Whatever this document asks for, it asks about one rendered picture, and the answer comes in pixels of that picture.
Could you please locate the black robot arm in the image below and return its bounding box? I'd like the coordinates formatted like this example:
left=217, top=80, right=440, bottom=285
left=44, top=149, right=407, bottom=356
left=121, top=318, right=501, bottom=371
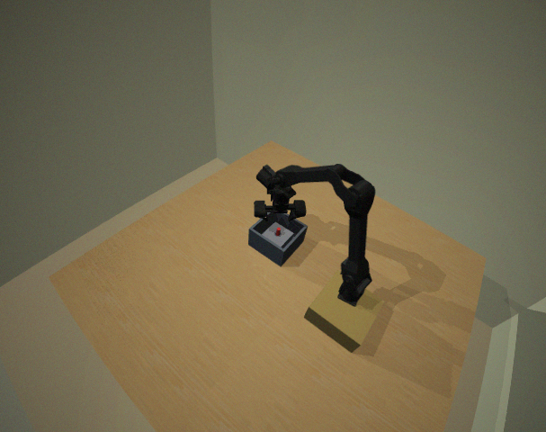
left=256, top=164, right=376, bottom=306

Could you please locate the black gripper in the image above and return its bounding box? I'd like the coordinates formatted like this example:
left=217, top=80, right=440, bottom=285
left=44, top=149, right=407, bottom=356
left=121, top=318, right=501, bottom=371
left=254, top=198, right=307, bottom=221

